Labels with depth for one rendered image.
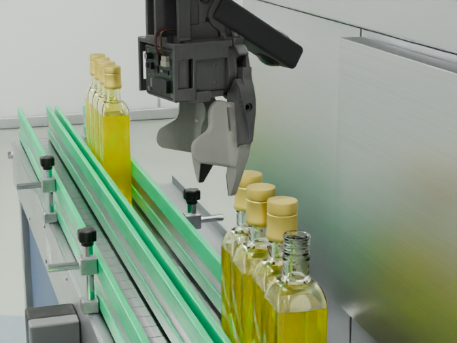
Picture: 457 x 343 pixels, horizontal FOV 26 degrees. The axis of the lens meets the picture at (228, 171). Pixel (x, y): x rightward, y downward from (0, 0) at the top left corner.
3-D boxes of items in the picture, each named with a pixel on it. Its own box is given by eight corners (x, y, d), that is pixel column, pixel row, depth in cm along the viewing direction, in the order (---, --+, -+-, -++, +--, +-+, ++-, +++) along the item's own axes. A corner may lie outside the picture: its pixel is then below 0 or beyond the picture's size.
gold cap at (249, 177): (227, 207, 121) (227, 173, 119) (247, 201, 123) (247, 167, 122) (249, 214, 118) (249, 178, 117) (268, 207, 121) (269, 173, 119)
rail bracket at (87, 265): (100, 317, 149) (98, 232, 145) (52, 322, 147) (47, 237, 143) (96, 307, 153) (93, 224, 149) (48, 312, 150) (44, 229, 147)
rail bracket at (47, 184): (58, 225, 191) (55, 158, 188) (20, 229, 189) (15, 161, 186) (56, 219, 195) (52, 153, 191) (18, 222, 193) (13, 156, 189)
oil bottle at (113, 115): (132, 203, 204) (128, 67, 197) (105, 205, 203) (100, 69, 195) (126, 195, 209) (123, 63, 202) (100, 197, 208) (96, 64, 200)
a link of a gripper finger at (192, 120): (146, 175, 100) (154, 90, 96) (196, 167, 103) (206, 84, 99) (160, 189, 98) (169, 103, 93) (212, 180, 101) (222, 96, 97)
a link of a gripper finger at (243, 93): (218, 146, 95) (207, 56, 94) (234, 143, 96) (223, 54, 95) (245, 145, 91) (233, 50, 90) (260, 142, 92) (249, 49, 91)
